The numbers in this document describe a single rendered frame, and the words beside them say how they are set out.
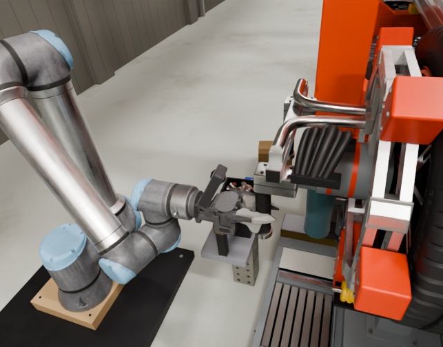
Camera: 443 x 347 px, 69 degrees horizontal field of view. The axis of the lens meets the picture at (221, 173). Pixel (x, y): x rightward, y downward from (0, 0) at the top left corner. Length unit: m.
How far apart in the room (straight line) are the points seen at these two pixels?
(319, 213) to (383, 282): 0.52
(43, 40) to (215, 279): 1.22
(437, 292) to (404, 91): 0.32
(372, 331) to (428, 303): 0.65
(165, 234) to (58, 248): 0.38
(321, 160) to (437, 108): 0.19
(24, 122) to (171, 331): 1.05
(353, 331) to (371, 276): 0.71
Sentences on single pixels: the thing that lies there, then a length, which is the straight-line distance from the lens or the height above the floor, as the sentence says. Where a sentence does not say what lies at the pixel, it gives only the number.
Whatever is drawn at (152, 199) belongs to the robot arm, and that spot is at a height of 0.83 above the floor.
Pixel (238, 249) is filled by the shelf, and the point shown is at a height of 0.45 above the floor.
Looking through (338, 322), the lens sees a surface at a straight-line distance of 1.40.
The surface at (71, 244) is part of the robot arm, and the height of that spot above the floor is 0.61.
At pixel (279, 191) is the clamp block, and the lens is 0.68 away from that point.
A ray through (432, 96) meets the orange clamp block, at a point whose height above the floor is 1.15.
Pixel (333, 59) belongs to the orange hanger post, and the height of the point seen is 0.98.
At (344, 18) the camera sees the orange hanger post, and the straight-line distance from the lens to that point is 1.16.
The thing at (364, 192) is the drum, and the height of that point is 0.84.
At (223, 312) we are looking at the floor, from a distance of 1.56.
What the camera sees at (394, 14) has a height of 0.68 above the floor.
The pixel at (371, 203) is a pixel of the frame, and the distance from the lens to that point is 0.59.
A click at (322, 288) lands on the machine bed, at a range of 1.56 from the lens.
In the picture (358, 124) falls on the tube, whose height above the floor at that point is 1.00.
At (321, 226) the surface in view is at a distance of 1.13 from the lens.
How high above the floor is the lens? 1.36
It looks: 38 degrees down
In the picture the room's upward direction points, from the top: 7 degrees counter-clockwise
